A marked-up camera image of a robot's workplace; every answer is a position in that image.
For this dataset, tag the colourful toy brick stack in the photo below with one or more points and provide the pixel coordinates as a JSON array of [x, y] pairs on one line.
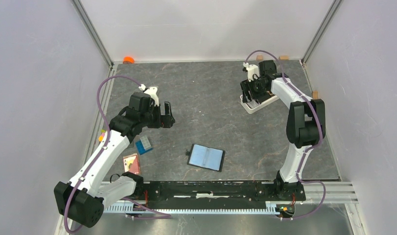
[[102, 135]]

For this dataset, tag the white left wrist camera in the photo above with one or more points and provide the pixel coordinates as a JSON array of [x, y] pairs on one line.
[[152, 91]]

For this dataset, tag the black card holder wallet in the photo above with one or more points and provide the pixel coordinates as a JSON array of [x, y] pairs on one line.
[[205, 157]]

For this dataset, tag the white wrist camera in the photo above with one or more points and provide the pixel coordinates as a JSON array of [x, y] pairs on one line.
[[252, 71], [152, 91]]

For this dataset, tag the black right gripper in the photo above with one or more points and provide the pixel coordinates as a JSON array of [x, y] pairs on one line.
[[246, 86]]

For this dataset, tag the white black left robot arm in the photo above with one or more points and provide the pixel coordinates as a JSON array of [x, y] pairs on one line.
[[83, 199]]

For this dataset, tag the wooden curved block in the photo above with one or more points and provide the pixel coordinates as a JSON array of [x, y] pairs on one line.
[[315, 95]]

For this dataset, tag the blue toy block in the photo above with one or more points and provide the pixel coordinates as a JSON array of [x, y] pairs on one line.
[[143, 145]]

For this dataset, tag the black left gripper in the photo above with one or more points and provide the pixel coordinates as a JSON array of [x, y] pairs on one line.
[[166, 120]]

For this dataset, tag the white slotted cable duct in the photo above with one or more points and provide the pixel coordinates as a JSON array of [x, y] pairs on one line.
[[130, 208]]

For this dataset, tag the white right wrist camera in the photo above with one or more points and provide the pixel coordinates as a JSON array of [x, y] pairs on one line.
[[252, 71]]

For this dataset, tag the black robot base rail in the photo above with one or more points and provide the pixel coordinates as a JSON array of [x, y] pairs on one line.
[[197, 195]]

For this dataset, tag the orange round cap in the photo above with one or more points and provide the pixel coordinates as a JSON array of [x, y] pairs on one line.
[[128, 60]]

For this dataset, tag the pink playing card box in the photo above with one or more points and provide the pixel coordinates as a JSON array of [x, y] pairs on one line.
[[131, 164]]

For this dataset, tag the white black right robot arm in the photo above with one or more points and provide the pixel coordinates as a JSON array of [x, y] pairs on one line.
[[305, 126]]

